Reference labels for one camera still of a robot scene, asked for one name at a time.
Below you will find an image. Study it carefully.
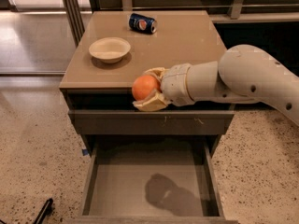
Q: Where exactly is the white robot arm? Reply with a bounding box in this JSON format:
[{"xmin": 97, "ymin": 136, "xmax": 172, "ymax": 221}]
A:
[{"xmin": 132, "ymin": 45, "xmax": 299, "ymax": 124}]

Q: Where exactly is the grey drawer cabinet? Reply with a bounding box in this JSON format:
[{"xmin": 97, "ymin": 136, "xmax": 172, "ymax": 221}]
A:
[{"xmin": 60, "ymin": 11, "xmax": 233, "ymax": 150}]

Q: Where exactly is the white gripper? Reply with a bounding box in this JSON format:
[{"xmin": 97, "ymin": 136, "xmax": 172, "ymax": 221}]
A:
[{"xmin": 133, "ymin": 63, "xmax": 194, "ymax": 112}]

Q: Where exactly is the metal railing frame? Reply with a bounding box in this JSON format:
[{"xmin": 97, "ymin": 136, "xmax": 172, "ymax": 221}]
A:
[{"xmin": 64, "ymin": 0, "xmax": 299, "ymax": 44}]

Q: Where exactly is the blue pepsi soda can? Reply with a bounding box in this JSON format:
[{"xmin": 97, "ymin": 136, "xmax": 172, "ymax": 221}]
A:
[{"xmin": 129, "ymin": 13, "xmax": 157, "ymax": 35}]

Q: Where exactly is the white paper bowl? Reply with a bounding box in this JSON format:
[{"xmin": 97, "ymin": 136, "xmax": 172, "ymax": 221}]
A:
[{"xmin": 89, "ymin": 37, "xmax": 131, "ymax": 63}]

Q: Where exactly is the blue tape piece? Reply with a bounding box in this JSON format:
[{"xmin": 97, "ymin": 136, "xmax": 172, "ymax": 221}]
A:
[{"xmin": 82, "ymin": 149, "xmax": 89, "ymax": 156}]

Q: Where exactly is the orange fruit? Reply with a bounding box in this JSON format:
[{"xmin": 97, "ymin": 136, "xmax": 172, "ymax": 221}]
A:
[{"xmin": 132, "ymin": 75, "xmax": 160, "ymax": 101}]

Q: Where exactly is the black object on floor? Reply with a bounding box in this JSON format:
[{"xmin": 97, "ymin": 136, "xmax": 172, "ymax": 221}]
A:
[{"xmin": 33, "ymin": 198, "xmax": 53, "ymax": 224}]

